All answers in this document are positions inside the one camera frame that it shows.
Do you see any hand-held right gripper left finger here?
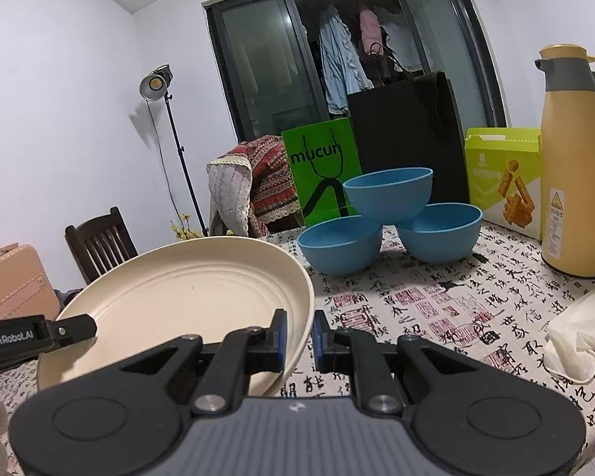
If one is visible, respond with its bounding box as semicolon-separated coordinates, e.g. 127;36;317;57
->
120;309;289;415

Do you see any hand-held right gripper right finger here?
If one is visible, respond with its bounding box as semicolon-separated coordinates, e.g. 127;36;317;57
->
312;310;477;415

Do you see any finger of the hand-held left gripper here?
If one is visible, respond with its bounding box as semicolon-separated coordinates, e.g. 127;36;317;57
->
47;313;98;351

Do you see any blue bowl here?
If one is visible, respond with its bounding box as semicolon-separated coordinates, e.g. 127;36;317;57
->
297;218;384;276
395;203;483;265
343;167;434;226

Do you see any cream plate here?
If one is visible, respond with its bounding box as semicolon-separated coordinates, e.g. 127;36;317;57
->
36;238;315;397

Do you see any purple cloth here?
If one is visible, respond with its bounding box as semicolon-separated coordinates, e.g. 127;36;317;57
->
54;288;87;308

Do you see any pink hard case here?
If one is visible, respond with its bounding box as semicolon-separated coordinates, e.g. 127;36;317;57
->
0;243;60;323

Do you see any dark wooden chair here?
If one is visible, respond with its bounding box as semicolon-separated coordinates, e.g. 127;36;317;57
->
64;207;140;286

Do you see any calligraphy printed tablecloth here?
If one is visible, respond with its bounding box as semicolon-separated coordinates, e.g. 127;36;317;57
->
0;223;595;476

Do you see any yellow flower branch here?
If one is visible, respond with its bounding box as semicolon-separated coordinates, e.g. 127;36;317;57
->
170;212;194;241

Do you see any white quilted cloth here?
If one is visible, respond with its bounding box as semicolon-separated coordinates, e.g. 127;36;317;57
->
207;156;253;239

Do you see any green paper bag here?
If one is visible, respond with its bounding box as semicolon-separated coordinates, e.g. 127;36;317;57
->
281;118;363;229

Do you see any black paper bag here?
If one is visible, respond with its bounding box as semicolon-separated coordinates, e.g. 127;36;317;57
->
347;42;472;209

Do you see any yellow-green snack box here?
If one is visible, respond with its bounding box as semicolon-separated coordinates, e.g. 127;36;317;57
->
463;127;543;244

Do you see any studio lamp on stand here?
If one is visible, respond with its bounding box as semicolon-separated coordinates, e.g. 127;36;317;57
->
139;64;209;236

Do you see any white glove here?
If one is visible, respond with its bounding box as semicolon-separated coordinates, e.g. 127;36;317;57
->
545;288;595;385

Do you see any hanging light blue shirt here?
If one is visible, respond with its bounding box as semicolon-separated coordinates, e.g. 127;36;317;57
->
319;5;372;115

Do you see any dark framed sliding glass door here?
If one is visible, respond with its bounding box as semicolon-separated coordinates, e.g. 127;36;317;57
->
202;0;509;147

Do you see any hanging white garment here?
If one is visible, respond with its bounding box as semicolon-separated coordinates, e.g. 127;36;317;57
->
379;10;422;70

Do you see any yellow thermos jug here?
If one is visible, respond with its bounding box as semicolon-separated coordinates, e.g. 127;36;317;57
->
534;44;595;276

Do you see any hanging pink garment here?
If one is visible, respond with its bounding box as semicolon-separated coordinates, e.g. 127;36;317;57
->
359;7;382;55

